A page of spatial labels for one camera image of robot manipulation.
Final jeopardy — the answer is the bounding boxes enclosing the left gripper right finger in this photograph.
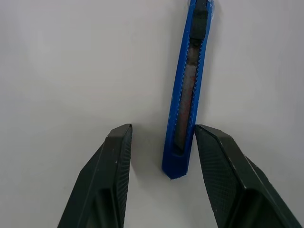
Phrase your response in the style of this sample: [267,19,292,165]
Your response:
[194,124,304,228]

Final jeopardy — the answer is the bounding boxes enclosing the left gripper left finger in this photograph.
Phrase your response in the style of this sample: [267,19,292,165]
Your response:
[57,123,133,228]

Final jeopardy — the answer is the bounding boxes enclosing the blue utility cutter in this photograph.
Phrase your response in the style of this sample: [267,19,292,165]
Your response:
[161,0,216,181]

